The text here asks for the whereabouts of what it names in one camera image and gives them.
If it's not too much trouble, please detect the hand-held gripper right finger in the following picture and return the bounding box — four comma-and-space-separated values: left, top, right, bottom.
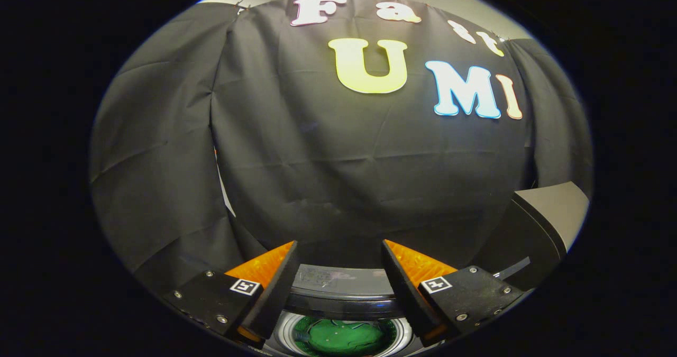
382, 239, 529, 344

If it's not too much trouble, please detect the green polo shirt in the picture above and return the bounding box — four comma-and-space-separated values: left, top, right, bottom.
294, 316, 397, 355

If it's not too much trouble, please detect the grey washing machine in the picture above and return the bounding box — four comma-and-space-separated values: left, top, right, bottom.
259, 263, 440, 357

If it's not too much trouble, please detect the black backdrop cloth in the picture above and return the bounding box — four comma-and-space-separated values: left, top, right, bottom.
89, 0, 594, 294

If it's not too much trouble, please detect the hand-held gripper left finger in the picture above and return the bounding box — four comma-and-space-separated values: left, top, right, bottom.
163, 240, 299, 344

